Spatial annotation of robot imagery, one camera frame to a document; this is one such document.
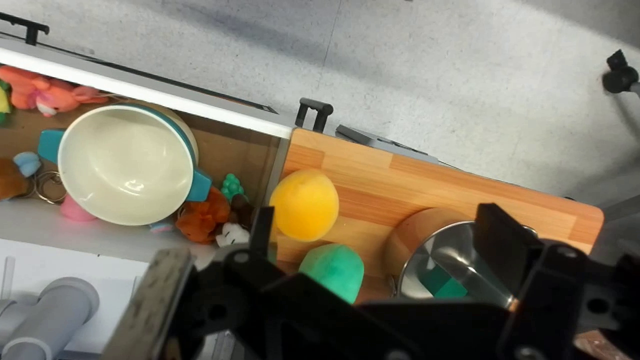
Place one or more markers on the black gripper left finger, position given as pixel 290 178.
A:
pixel 221 307

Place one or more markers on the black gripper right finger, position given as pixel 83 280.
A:
pixel 567 292

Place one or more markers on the yellow plush ball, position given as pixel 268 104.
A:
pixel 302 203

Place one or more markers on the small white toy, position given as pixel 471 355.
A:
pixel 232 235

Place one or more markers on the stainless steel pot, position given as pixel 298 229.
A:
pixel 453 256

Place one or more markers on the small green toy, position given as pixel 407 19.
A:
pixel 232 187

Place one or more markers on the green plush with yellow stem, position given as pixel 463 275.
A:
pixel 337 270

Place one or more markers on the small green block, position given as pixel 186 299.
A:
pixel 443 285

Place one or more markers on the grey toy faucet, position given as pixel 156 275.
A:
pixel 53 317

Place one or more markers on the small pink toy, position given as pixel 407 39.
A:
pixel 74 212

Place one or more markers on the toy kitchen with wooden counter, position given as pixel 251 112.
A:
pixel 412 180

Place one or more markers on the black stand foot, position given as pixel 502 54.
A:
pixel 621 73

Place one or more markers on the small light blue toy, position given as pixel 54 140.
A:
pixel 27 162

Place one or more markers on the brown plush toy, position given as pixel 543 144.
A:
pixel 11 180

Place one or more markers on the pink and orange plush toy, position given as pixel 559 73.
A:
pixel 47 92

